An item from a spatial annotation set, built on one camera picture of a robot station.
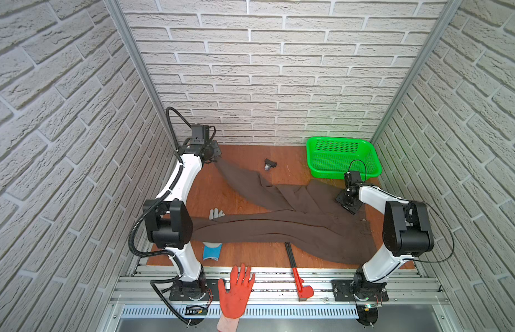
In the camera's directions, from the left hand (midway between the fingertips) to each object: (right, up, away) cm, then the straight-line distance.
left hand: (218, 143), depth 89 cm
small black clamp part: (+23, -8, +22) cm, 33 cm away
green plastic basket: (+55, -5, +18) cm, 58 cm away
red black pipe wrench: (+35, -56, -16) cm, 68 cm away
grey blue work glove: (-1, -45, -6) cm, 45 cm away
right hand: (+60, -28, +8) cm, 67 cm away
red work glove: (+10, -58, -19) cm, 62 cm away
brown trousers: (+41, -33, +1) cm, 53 cm away
